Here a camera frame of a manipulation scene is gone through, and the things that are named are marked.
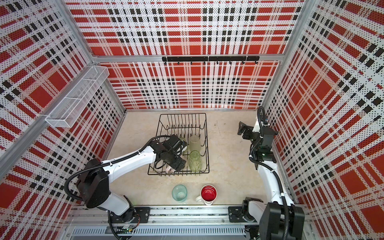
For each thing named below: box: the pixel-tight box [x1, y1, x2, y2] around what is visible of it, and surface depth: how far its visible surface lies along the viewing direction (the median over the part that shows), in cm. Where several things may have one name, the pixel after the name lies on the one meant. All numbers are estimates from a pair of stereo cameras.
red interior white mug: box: [195, 184, 218, 206], surface depth 78 cm
